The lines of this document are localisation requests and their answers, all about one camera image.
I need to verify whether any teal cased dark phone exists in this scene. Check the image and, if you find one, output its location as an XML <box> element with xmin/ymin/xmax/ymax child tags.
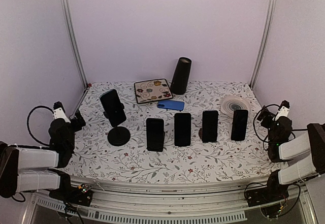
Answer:
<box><xmin>100</xmin><ymin>89</ymin><xmax>126</xmax><ymax>127</ymax></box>

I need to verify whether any black tall phone holder stand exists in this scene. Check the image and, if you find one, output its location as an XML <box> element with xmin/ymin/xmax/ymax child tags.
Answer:
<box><xmin>103</xmin><ymin>103</ymin><xmax>132</xmax><ymax>147</ymax></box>

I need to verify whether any blue edged black phone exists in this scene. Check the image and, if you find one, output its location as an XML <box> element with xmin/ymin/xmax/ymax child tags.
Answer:
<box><xmin>202</xmin><ymin>110</ymin><xmax>219</xmax><ymax>143</ymax></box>

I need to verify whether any small black phone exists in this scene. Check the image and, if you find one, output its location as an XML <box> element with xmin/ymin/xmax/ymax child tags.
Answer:
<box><xmin>146</xmin><ymin>118</ymin><xmax>165</xmax><ymax>152</ymax></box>

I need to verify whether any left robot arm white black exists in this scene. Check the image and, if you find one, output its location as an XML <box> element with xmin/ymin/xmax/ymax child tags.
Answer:
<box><xmin>1</xmin><ymin>109</ymin><xmax>86</xmax><ymax>201</ymax></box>

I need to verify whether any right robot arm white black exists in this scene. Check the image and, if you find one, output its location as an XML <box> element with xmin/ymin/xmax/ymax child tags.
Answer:
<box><xmin>253</xmin><ymin>104</ymin><xmax>324</xmax><ymax>202</ymax></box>

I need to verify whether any blue phone face down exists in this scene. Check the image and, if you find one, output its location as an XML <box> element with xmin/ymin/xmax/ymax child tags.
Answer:
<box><xmin>157</xmin><ymin>100</ymin><xmax>185</xmax><ymax>111</ymax></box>

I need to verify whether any floral square ceramic plate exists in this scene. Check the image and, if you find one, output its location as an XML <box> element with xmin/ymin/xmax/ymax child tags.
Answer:
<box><xmin>134</xmin><ymin>78</ymin><xmax>173</xmax><ymax>104</ymax></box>

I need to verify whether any black cylindrical speaker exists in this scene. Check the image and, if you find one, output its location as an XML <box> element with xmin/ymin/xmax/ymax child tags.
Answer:
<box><xmin>170</xmin><ymin>57</ymin><xmax>192</xmax><ymax>95</ymax></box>

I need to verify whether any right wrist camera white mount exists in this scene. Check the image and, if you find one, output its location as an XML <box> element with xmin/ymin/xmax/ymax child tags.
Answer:
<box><xmin>274</xmin><ymin>100</ymin><xmax>290</xmax><ymax>121</ymax></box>

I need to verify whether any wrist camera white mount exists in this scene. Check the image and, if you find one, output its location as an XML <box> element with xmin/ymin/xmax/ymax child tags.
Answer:
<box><xmin>274</xmin><ymin>100</ymin><xmax>290</xmax><ymax>121</ymax></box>
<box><xmin>53</xmin><ymin>101</ymin><xmax>71</xmax><ymax>123</ymax></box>

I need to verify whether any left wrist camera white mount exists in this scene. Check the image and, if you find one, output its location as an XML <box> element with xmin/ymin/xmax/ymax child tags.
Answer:
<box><xmin>53</xmin><ymin>101</ymin><xmax>71</xmax><ymax>123</ymax></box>

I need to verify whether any black braided left cable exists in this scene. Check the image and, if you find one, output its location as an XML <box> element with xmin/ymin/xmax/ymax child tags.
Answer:
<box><xmin>26</xmin><ymin>106</ymin><xmax>55</xmax><ymax>147</ymax></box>

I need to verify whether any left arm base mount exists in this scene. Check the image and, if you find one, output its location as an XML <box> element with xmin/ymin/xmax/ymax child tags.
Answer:
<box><xmin>49</xmin><ymin>172</ymin><xmax>93</xmax><ymax>207</ymax></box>

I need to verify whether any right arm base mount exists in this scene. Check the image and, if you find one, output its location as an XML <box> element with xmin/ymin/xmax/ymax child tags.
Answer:
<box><xmin>244</xmin><ymin>170</ymin><xmax>289</xmax><ymax>207</ymax></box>

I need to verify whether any right aluminium frame post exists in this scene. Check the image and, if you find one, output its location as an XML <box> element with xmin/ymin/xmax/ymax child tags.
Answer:
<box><xmin>249</xmin><ymin>0</ymin><xmax>277</xmax><ymax>90</ymax></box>

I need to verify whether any aluminium frame post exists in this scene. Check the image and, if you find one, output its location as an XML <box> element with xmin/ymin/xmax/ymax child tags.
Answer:
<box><xmin>61</xmin><ymin>0</ymin><xmax>88</xmax><ymax>89</ymax></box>
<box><xmin>249</xmin><ymin>0</ymin><xmax>277</xmax><ymax>90</ymax></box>

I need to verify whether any left aluminium frame post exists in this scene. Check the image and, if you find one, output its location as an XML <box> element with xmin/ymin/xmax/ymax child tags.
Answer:
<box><xmin>61</xmin><ymin>0</ymin><xmax>88</xmax><ymax>89</ymax></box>

